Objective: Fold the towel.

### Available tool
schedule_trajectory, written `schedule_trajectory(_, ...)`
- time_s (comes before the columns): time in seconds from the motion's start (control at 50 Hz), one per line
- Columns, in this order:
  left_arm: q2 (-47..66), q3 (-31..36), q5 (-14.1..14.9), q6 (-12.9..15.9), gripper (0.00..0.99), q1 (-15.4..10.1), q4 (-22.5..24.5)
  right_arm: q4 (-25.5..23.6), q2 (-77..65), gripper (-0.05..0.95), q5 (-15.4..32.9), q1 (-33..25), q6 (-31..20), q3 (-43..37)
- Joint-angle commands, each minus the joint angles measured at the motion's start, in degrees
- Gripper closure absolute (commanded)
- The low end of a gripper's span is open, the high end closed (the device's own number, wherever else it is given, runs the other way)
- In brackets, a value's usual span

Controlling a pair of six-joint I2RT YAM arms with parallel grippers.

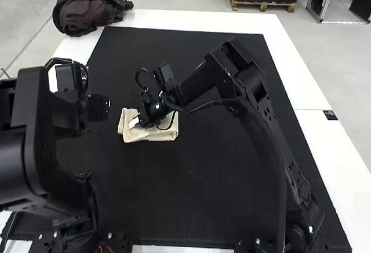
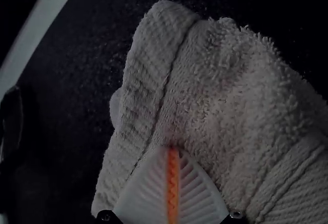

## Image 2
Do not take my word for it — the pale towel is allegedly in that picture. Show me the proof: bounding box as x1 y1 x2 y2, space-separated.
91 0 328 224

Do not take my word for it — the black mat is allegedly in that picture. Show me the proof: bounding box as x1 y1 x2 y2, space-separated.
0 0 328 224

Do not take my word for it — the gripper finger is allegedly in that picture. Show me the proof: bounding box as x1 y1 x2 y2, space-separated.
95 147 171 224
169 147 243 224

